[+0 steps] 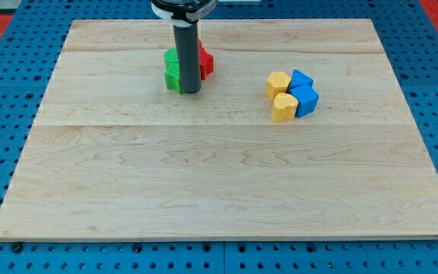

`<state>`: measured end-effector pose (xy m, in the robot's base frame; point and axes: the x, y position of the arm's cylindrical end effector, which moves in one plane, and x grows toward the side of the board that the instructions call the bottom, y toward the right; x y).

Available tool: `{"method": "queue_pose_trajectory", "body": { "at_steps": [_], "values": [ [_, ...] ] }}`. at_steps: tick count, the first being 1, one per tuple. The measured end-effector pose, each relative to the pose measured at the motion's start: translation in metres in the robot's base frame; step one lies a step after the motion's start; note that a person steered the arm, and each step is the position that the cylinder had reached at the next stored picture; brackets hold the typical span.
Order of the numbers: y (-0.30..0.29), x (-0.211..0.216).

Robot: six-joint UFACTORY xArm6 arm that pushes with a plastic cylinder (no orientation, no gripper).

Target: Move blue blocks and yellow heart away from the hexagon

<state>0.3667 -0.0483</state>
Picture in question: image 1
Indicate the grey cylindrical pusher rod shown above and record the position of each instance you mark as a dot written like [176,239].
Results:
[187,49]

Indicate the black white round mount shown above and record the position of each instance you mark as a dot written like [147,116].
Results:
[182,13]

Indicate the yellow hexagon block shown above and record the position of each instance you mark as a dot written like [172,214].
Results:
[277,82]

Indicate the yellow heart block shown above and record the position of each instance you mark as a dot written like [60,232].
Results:
[284,107]

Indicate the red star block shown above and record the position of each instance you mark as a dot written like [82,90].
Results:
[206,62]

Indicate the green star block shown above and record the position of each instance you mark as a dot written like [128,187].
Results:
[172,72]

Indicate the blue triangle block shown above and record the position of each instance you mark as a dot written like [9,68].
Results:
[298,78]

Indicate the blue cube block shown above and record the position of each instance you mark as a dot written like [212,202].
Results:
[307,99]

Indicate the light wooden board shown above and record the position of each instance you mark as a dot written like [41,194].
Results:
[113,156]

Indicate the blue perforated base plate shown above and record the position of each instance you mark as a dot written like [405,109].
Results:
[31,36]

